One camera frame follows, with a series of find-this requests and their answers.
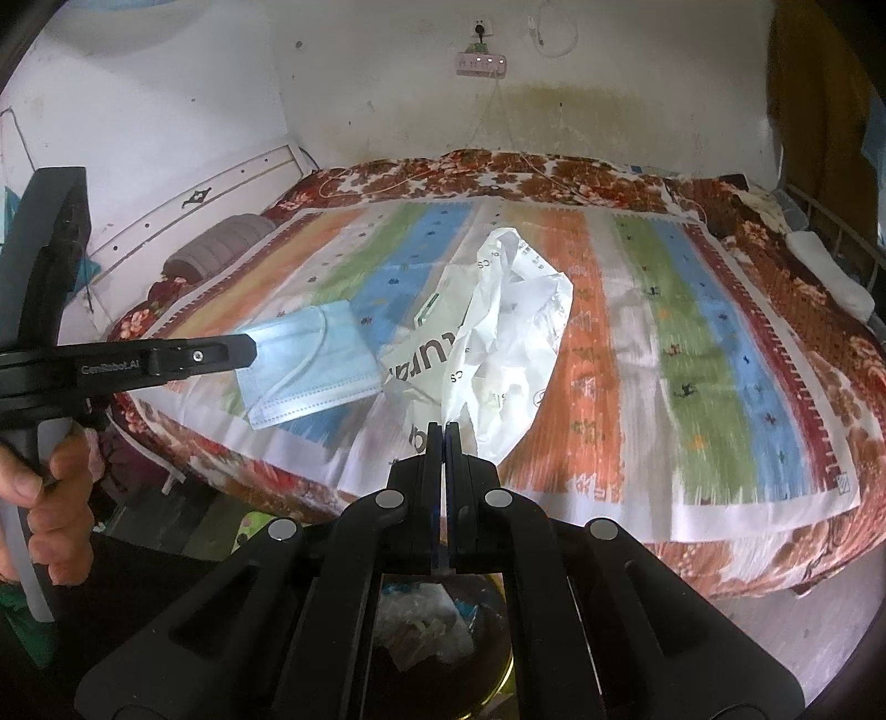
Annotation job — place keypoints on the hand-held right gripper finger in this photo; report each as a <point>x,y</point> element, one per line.
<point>453,484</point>
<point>436,484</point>

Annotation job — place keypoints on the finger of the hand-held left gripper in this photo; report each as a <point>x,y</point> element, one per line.
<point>207,352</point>

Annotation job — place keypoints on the blue face mask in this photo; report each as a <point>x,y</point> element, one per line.
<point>311,360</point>

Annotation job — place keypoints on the black bin with gold rim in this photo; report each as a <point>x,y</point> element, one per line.
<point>495,609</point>

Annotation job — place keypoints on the white plastic bag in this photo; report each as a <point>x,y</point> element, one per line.
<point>512,332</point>

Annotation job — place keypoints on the person's left hand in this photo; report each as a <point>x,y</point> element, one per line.
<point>66,512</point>

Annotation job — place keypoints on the blue cloth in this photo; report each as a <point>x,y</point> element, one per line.
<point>10,204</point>

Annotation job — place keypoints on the grey pillow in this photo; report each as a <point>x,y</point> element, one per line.
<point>221,242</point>

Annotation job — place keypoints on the white headboard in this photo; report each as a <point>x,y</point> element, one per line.
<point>207,180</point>

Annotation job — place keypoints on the green floor mat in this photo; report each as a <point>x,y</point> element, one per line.
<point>248,532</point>

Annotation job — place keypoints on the striped colourful mat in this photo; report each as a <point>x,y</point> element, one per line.
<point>623,388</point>

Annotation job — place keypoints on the person's black pants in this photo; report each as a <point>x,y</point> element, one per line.
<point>145,581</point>

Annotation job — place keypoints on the floral brown blanket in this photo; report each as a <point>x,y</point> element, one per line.
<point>817,360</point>

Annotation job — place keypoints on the white power strip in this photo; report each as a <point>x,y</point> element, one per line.
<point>481,64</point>

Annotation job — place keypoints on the white folded cloth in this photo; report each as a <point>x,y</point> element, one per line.
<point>830,273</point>

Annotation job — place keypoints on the metal rack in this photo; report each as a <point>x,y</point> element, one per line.
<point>824,214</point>

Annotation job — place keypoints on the brown curtain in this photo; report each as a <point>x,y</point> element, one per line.
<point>817,90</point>

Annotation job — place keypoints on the wall socket with plug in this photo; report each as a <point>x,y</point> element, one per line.
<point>482,29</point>

